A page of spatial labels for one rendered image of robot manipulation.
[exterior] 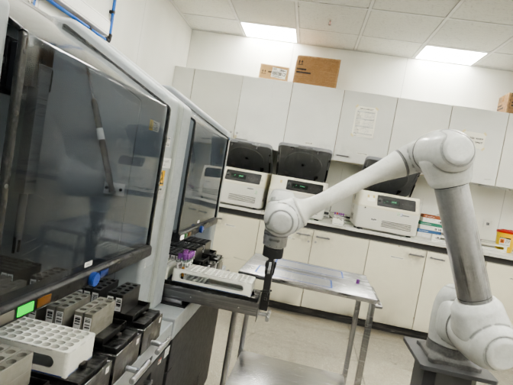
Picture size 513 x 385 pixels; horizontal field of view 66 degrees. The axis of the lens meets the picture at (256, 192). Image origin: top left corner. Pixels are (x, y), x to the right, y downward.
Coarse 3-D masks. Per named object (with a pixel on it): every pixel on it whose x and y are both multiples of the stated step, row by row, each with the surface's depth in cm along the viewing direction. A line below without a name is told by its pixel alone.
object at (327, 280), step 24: (264, 264) 195; (288, 264) 204; (312, 264) 214; (312, 288) 170; (336, 288) 173; (360, 288) 180; (240, 336) 219; (240, 360) 208; (264, 360) 212; (360, 360) 168; (240, 384) 184; (264, 384) 188; (288, 384) 191; (312, 384) 195; (336, 384) 199; (360, 384) 168
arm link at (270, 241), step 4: (264, 232) 144; (268, 232) 142; (264, 236) 144; (268, 236) 142; (272, 236) 141; (276, 236) 141; (264, 240) 143; (268, 240) 142; (272, 240) 142; (276, 240) 141; (280, 240) 141; (284, 240) 142; (268, 244) 142; (272, 244) 142; (276, 244) 141; (280, 244) 142; (284, 244) 143; (276, 248) 143; (280, 248) 144
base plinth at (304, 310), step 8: (272, 304) 383; (280, 304) 382; (288, 304) 381; (304, 312) 380; (312, 312) 378; (320, 312) 378; (328, 312) 377; (336, 320) 376; (344, 320) 375; (360, 320) 373; (376, 328) 371; (384, 328) 371; (392, 328) 370; (400, 328) 369; (408, 328) 368; (416, 336) 367; (424, 336) 366
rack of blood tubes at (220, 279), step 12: (192, 264) 154; (192, 276) 153; (204, 276) 144; (216, 276) 144; (228, 276) 147; (240, 276) 150; (216, 288) 144; (228, 288) 151; (240, 288) 153; (252, 288) 145
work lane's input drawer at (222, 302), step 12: (168, 288) 144; (180, 288) 144; (192, 288) 144; (204, 288) 144; (192, 300) 143; (204, 300) 143; (216, 300) 142; (228, 300) 142; (240, 300) 141; (252, 300) 142; (240, 312) 141; (252, 312) 141; (264, 312) 147
